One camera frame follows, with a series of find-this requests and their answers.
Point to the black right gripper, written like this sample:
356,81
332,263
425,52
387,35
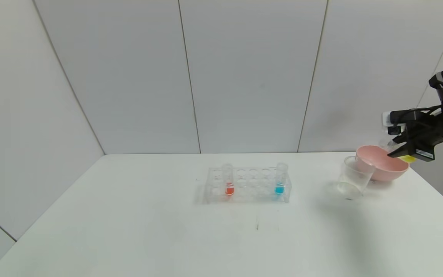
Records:
421,151

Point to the test tube with yellow liquid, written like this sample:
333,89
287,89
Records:
410,159

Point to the test tube with blue liquid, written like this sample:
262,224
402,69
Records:
280,188

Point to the clear plastic beaker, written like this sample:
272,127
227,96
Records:
350,181

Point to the clear plastic test tube rack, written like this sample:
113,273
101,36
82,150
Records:
252,184

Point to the test tube with red liquid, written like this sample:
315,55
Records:
229,189

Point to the pink bowl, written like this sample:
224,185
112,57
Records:
387,169

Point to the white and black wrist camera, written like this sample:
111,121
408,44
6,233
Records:
392,117

